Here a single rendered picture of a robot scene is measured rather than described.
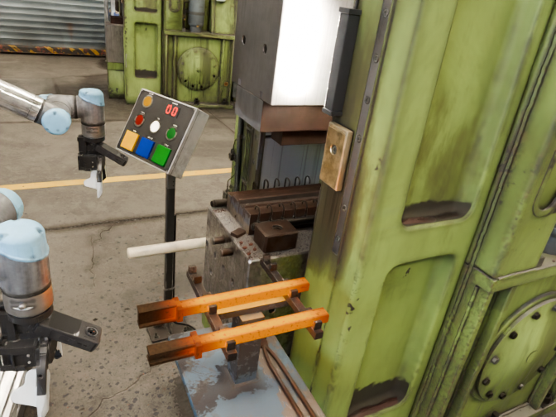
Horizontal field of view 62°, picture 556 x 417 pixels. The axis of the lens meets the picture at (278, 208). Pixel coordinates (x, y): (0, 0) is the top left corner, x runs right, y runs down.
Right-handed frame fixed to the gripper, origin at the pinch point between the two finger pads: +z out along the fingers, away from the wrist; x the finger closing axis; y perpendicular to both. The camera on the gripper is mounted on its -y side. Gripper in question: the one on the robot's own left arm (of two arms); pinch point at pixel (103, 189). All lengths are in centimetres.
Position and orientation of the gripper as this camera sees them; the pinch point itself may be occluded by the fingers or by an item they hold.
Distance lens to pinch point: 177.2
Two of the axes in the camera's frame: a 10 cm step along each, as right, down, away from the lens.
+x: 2.2, 4.6, -8.6
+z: -1.2, 8.9, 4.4
